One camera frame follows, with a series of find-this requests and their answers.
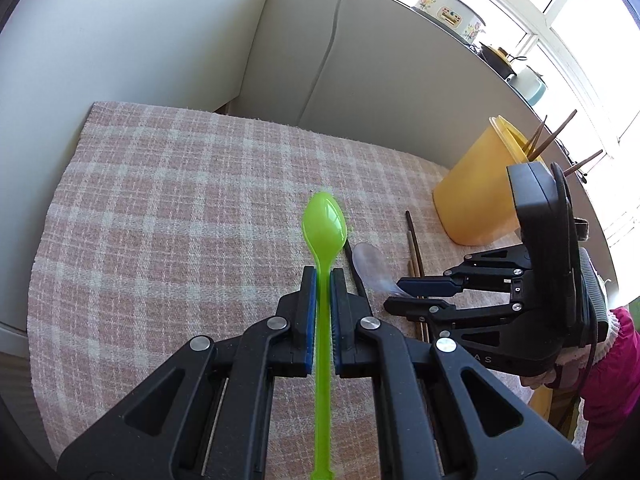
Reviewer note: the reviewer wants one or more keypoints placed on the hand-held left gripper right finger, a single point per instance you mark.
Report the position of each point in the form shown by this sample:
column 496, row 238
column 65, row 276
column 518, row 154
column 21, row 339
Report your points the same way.
column 336, row 330

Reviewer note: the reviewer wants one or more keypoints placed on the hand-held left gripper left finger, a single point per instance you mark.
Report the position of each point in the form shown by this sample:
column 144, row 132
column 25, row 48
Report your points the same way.
column 311, row 320

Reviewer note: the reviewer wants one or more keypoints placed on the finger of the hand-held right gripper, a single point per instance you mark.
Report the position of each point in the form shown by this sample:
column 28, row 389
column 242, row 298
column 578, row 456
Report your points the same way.
column 420, row 310
column 430, row 286

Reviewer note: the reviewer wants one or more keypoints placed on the brown wooden chopstick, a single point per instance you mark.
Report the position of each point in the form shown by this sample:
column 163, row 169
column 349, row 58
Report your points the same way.
column 413, row 240
column 536, row 135
column 412, row 267
column 585, row 161

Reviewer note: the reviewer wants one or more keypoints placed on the clear plastic spoon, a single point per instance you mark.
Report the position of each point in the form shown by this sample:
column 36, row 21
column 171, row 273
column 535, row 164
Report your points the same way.
column 370, row 265

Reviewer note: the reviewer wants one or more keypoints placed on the yellow plastic container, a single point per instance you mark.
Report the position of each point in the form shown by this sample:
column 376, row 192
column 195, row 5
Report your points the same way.
column 475, row 195

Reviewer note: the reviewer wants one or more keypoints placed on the green plastic spoon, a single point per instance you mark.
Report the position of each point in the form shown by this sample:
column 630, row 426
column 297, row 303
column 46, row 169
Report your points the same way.
column 324, row 225

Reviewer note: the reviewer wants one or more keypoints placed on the brown chopstick with red end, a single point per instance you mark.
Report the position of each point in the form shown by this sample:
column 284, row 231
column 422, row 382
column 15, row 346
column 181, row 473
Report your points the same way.
column 555, row 132

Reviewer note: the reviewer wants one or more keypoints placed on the person's right hand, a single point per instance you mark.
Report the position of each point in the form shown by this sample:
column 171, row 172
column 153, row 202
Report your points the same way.
column 539, row 381

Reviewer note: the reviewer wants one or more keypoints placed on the pale teal electric kettle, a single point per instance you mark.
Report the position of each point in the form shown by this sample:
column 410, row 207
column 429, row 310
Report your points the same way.
column 530, row 87

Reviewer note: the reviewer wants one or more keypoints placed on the pink checkered cloth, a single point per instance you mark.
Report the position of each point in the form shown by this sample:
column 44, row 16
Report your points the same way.
column 175, row 210

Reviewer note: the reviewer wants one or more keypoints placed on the dark pot with yellow lid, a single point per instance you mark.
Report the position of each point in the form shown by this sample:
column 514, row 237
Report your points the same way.
column 495, row 60

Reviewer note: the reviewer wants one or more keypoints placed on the white floral slow cooker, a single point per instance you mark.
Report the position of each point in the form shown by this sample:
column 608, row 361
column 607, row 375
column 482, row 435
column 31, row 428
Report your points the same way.
column 447, row 10

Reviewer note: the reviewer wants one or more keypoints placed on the white window frame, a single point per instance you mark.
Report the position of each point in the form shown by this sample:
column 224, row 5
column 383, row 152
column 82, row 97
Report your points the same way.
column 545, row 15

